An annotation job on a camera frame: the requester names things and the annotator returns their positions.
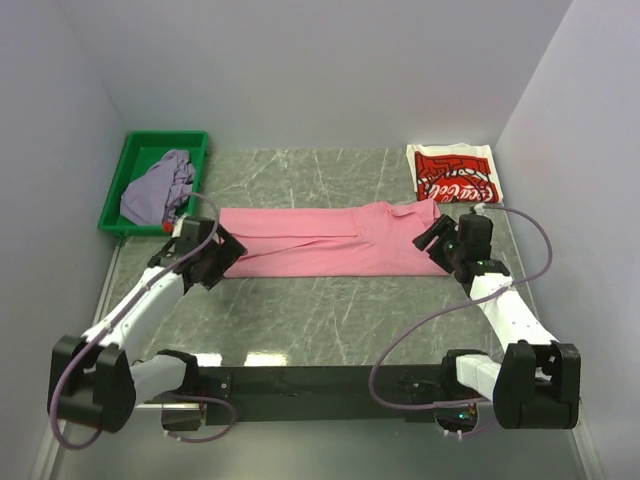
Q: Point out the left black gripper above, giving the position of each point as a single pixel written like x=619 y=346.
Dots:
x=229 y=250

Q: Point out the green plastic bin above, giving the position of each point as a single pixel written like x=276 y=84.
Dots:
x=141 y=150

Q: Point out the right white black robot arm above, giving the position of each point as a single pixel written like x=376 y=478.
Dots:
x=536 y=385

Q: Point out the pink t-shirt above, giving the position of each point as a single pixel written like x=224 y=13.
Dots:
x=373 y=240

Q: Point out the folded red white Coca-Cola t-shirt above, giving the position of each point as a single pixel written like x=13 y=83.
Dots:
x=454 y=173

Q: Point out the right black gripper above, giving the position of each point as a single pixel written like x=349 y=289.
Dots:
x=445 y=227

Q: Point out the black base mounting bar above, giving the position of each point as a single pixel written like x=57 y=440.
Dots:
x=318 y=393

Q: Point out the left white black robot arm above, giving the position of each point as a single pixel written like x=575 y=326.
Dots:
x=97 y=378

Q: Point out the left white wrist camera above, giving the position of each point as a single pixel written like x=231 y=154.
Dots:
x=174 y=227

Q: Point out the lavender t-shirt in bin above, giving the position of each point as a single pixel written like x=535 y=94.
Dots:
x=153 y=198

